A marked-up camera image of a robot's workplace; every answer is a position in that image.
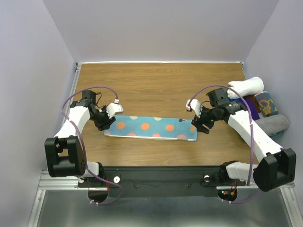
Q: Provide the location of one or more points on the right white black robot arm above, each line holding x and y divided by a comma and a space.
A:
270, 165

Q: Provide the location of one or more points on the black mounting base plate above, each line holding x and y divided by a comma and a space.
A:
155, 181

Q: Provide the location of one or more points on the yellow and blue cartoon towel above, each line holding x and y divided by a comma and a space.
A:
266, 104

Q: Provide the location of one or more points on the white rolled towel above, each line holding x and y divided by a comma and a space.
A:
250, 86

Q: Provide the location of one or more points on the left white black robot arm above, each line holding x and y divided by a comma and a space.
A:
65, 152

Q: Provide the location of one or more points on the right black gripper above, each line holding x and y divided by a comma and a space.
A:
197, 120

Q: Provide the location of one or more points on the grey rolled towel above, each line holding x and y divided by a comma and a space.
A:
273, 124

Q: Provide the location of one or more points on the aluminium extrusion frame rail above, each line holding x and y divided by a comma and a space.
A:
160, 90

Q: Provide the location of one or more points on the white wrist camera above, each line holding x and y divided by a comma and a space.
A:
194, 105
112, 109

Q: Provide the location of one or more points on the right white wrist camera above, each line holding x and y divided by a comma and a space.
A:
194, 105

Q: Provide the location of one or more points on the purple rolled towel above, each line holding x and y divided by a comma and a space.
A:
254, 113

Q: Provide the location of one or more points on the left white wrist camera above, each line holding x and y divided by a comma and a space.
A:
112, 109

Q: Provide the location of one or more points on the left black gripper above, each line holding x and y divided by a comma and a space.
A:
105, 124

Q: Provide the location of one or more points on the teal plastic basket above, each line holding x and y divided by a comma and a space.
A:
278, 134

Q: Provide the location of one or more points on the blue polka dot towel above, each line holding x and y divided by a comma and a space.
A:
155, 128

